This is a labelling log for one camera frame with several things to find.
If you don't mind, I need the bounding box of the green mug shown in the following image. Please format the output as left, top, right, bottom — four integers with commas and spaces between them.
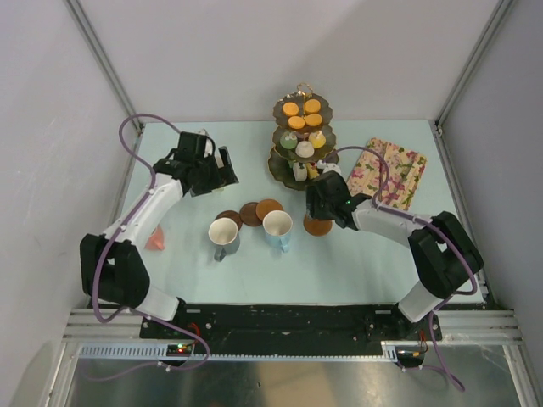
197, 129, 221, 195

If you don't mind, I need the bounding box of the three-tier dark cake stand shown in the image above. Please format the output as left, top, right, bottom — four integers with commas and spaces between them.
267, 82, 339, 191

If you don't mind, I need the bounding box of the yellow round pastry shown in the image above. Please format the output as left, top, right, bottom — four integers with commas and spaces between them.
308, 131, 327, 149

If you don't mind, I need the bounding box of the circuit board with leds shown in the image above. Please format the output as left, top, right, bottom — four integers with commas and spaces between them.
166, 343, 193, 356

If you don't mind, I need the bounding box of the orange macaron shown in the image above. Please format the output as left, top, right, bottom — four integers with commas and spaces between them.
282, 102, 299, 117
288, 116, 305, 130
304, 98, 322, 114
305, 114, 322, 127

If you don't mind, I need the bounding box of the aluminium frame post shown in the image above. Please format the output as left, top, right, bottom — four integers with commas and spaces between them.
64, 0, 137, 116
434, 0, 517, 135

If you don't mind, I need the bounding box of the light wooden coaster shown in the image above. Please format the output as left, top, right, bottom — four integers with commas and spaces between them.
255, 198, 283, 220

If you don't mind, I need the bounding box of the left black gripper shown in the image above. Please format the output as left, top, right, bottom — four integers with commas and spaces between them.
190, 148, 237, 198

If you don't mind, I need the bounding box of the grey mug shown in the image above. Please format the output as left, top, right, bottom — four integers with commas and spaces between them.
208, 218, 240, 262

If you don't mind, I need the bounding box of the blue mug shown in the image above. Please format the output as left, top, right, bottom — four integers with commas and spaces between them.
262, 210, 294, 253

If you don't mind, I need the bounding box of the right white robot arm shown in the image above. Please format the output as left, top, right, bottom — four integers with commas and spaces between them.
305, 171, 484, 340

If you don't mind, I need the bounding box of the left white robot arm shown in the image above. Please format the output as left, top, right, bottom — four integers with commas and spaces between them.
80, 131, 238, 338

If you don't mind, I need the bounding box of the floral rectangular tray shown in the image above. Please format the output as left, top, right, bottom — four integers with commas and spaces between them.
346, 137, 428, 211

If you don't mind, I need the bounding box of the pink mug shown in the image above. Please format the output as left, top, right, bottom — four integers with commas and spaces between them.
145, 226, 165, 251

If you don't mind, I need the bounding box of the left aluminium frame post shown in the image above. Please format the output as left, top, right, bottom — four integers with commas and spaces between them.
64, 0, 137, 116

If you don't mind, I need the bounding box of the right aluminium frame post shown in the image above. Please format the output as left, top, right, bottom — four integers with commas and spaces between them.
434, 0, 517, 135

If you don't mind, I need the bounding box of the dark walnut coaster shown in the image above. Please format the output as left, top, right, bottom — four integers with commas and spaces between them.
216, 209, 243, 230
239, 202, 261, 227

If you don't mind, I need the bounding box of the white cupcake pastry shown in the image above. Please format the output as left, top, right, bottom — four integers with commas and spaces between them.
295, 141, 315, 159

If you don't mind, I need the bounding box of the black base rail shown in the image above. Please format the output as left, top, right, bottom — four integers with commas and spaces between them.
138, 304, 442, 358

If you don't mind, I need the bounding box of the wooden coaster stack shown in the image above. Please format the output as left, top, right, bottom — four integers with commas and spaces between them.
303, 216, 333, 237

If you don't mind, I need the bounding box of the white cup pastry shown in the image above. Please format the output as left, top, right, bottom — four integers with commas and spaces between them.
292, 162, 308, 182

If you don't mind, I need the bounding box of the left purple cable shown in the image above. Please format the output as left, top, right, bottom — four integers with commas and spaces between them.
84, 113, 211, 381

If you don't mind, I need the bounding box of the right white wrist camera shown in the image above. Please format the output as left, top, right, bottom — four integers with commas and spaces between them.
316, 160, 342, 175

